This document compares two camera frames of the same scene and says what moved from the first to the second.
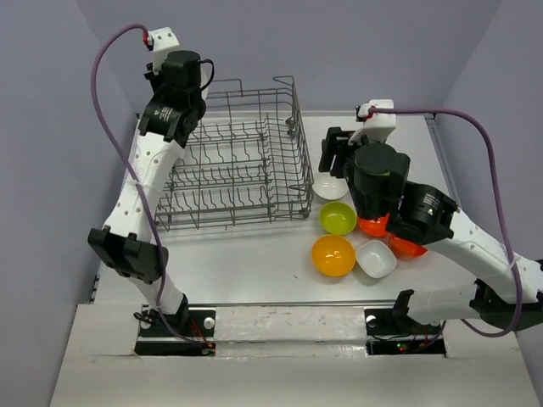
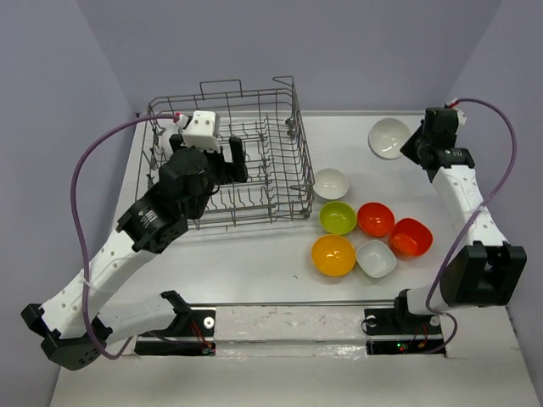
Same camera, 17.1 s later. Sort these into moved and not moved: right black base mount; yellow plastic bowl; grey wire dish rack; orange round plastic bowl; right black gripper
Moved: right black gripper
Not moved: orange round plastic bowl; yellow plastic bowl; right black base mount; grey wire dish rack
